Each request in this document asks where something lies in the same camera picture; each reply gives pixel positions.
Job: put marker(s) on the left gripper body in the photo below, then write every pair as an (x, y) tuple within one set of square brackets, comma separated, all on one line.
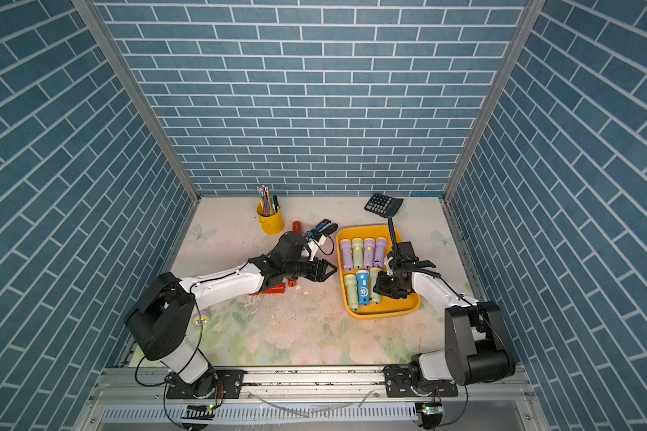
[(304, 268)]

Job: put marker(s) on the blue white flashlight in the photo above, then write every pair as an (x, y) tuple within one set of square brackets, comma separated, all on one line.
[(363, 285)]

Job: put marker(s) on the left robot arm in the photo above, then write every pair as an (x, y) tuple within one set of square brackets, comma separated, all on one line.
[(162, 315)]

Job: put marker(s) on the small red flashlight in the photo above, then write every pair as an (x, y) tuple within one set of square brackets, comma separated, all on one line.
[(297, 226)]

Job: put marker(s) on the purple flashlight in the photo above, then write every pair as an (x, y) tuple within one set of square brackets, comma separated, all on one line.
[(201, 318), (369, 253), (380, 252), (346, 254)]

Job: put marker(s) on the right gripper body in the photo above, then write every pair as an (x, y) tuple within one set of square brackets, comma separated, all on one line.
[(389, 285)]

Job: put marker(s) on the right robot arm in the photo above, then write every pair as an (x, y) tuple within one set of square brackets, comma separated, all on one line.
[(477, 347)]

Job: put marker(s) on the yellow plastic tray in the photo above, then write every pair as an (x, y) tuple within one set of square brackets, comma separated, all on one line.
[(388, 307)]

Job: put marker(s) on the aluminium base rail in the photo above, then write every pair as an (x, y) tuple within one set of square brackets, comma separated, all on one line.
[(312, 397)]

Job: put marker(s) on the blue black stapler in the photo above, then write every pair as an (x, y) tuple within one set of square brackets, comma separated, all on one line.
[(323, 229)]

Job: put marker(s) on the pens in cup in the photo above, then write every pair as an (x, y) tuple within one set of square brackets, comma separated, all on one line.
[(269, 201)]

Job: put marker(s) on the green flashlight yellow button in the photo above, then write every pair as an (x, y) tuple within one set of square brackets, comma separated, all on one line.
[(357, 253)]

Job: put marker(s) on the black calculator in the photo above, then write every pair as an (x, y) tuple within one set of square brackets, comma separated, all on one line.
[(383, 205)]

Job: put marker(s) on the yellow pen cup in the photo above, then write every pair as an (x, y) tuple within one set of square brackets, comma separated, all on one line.
[(270, 224)]

